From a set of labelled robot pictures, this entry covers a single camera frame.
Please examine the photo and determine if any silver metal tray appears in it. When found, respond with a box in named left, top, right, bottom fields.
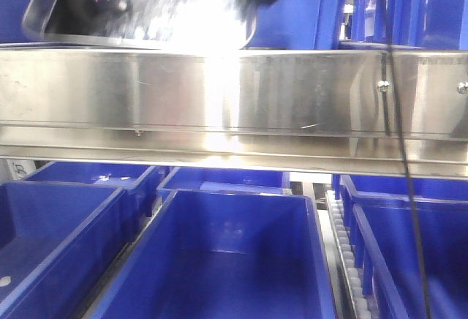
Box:
left=23, top=0, right=257, bottom=52

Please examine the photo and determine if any large blue crate upper middle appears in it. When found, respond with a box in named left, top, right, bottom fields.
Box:
left=243, top=0, right=345, bottom=50

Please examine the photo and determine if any blue crate upper right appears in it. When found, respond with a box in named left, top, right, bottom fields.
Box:
left=340, top=0, right=467, bottom=50

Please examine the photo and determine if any blue bin rear middle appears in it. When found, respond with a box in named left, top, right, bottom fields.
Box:
left=156, top=167, right=290, bottom=200

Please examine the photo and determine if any blue bin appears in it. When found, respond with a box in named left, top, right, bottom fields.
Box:
left=340, top=175, right=467, bottom=217
left=91, top=190, right=336, bottom=318
left=24, top=162, right=170, bottom=242
left=156, top=167, right=290, bottom=200
left=353, top=202, right=467, bottom=318
left=1, top=181, right=126, bottom=318

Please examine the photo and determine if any blue bin rear left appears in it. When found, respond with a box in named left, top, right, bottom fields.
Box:
left=24, top=162, right=170, bottom=242

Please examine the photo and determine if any blue bin rear right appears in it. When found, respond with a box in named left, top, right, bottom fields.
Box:
left=340, top=175, right=467, bottom=217

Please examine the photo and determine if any blue bin lower middle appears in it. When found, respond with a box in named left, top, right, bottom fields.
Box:
left=91, top=190, right=336, bottom=318

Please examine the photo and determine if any blue bin lower right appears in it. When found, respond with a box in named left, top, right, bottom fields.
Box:
left=353, top=202, right=467, bottom=318

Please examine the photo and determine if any blue bin lower left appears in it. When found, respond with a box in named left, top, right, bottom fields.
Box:
left=1, top=181, right=126, bottom=318

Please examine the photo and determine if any black roller track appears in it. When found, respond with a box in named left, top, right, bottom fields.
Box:
left=325, top=190, right=378, bottom=318

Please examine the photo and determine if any black hanging cable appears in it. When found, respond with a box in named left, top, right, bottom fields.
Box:
left=374, top=0, right=434, bottom=319

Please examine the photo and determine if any stainless steel shelf front rail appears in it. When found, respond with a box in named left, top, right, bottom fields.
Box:
left=1, top=48, right=467, bottom=179

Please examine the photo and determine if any chrome screw on rail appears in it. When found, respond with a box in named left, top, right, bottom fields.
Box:
left=456, top=81, right=468, bottom=95
left=376, top=80, right=390, bottom=94

